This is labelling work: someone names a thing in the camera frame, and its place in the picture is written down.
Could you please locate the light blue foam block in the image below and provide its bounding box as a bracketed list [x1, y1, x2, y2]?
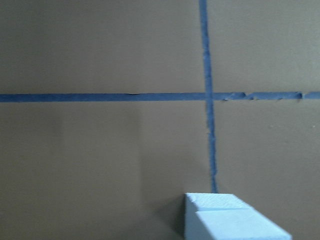
[184, 192, 251, 240]
[185, 209, 292, 240]

